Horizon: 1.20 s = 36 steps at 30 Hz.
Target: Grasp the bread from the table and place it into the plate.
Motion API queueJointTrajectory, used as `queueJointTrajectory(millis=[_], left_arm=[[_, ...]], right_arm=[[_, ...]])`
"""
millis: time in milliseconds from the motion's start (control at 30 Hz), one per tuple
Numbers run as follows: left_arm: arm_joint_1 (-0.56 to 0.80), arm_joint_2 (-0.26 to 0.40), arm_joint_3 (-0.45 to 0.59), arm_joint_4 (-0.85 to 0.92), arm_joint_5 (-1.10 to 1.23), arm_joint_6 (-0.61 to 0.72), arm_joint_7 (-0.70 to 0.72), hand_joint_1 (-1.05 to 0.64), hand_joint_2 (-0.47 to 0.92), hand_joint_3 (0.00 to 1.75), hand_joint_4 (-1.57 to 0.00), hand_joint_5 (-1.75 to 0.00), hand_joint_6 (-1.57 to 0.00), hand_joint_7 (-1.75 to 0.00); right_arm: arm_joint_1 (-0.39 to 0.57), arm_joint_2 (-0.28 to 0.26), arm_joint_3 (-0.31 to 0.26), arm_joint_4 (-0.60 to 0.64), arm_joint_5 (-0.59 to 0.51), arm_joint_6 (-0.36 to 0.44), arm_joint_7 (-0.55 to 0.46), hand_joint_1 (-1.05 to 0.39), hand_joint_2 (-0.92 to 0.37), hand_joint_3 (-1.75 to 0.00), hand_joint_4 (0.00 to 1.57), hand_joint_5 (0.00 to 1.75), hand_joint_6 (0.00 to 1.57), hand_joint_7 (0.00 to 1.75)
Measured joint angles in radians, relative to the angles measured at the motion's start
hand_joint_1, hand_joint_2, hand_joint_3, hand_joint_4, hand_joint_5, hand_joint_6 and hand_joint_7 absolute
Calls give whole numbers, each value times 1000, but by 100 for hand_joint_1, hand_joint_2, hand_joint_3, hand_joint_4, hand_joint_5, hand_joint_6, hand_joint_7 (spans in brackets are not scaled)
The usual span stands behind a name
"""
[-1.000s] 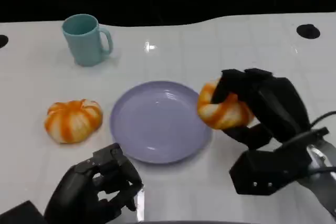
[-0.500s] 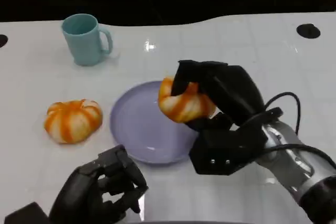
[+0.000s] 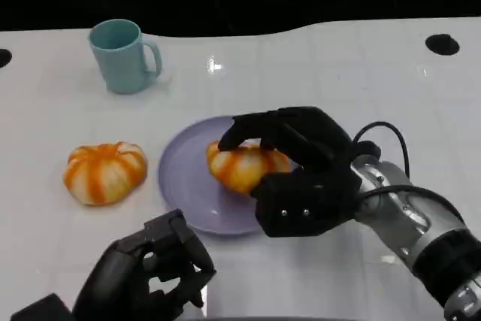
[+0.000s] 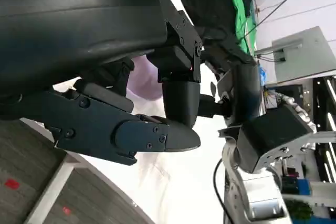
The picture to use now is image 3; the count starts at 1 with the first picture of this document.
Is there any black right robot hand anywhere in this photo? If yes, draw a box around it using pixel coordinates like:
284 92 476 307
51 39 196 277
217 105 364 239

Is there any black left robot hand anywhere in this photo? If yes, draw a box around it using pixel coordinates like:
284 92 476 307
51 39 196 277
71 209 217 321

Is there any orange and white toy bread roll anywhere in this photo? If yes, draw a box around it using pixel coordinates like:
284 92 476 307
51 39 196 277
62 141 148 207
206 139 293 194

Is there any lilac plate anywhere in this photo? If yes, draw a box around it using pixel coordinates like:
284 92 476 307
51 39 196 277
157 116 301 238

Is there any pale green mug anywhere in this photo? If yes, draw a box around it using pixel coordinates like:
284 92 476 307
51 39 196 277
89 19 163 95

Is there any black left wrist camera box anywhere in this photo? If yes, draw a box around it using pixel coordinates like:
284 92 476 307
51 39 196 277
10 293 76 321

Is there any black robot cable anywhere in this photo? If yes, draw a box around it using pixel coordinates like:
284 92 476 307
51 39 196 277
352 121 411 181

